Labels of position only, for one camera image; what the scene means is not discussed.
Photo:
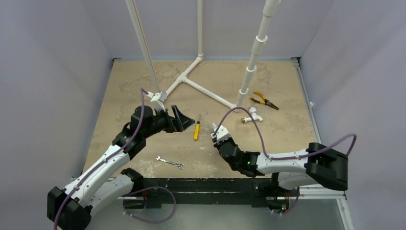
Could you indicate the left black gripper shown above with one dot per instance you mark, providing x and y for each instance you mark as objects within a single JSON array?
[{"x": 178, "y": 123}]

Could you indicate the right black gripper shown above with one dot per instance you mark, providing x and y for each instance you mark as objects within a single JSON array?
[{"x": 224, "y": 141}]

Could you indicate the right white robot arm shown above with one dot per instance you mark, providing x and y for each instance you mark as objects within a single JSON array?
[{"x": 315, "y": 164}]

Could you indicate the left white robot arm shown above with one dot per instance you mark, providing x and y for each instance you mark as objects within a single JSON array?
[{"x": 74, "y": 206}]

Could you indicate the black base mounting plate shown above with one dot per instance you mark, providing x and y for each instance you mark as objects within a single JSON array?
[{"x": 255, "y": 192}]

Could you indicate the silver open-end wrench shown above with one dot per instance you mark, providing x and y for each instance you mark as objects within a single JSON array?
[{"x": 178, "y": 165}]

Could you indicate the white plastic faucet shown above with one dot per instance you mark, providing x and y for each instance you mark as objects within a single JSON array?
[{"x": 253, "y": 116}]

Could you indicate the yellow handled screwdriver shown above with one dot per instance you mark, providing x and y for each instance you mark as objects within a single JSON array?
[{"x": 197, "y": 128}]

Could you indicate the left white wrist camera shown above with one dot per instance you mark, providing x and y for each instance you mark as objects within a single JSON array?
[{"x": 157, "y": 100}]

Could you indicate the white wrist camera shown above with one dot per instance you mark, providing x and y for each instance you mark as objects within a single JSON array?
[
  {"x": 219, "y": 134},
  {"x": 157, "y": 100}
]

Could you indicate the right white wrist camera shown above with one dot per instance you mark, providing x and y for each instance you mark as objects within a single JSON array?
[{"x": 219, "y": 134}]

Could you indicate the yellow handled pliers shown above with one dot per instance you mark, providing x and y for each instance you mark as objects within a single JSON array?
[{"x": 263, "y": 101}]

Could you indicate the aluminium rail frame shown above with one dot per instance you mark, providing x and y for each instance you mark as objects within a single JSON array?
[{"x": 289, "y": 129}]

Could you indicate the white PVC pipe frame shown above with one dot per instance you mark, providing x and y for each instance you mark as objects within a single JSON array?
[{"x": 260, "y": 41}]

